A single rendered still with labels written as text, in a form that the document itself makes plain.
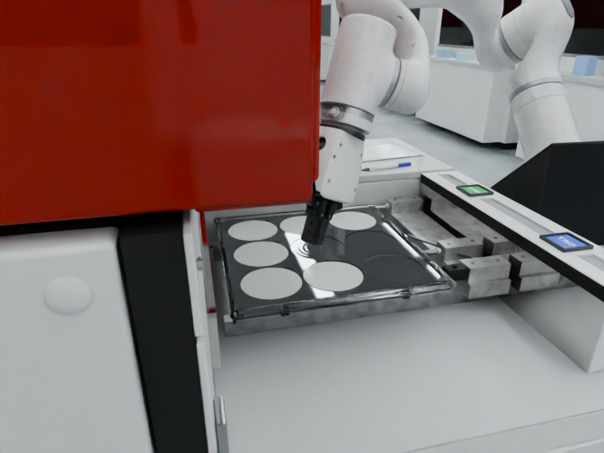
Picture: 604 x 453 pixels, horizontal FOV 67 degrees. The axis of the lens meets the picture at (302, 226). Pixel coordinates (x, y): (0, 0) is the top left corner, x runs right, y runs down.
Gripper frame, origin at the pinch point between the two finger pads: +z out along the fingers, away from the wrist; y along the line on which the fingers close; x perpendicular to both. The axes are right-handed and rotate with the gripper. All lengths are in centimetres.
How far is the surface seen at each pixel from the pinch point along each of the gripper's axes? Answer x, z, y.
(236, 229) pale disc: 25.9, 5.6, 12.4
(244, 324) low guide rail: 7.8, 17.8, -0.7
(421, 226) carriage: -2.2, -4.9, 39.5
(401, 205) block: 4.9, -8.3, 42.5
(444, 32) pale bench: 207, -258, 524
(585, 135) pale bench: 2, -111, 375
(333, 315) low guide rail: -1.8, 13.8, 10.2
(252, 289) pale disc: 7.4, 11.9, -1.7
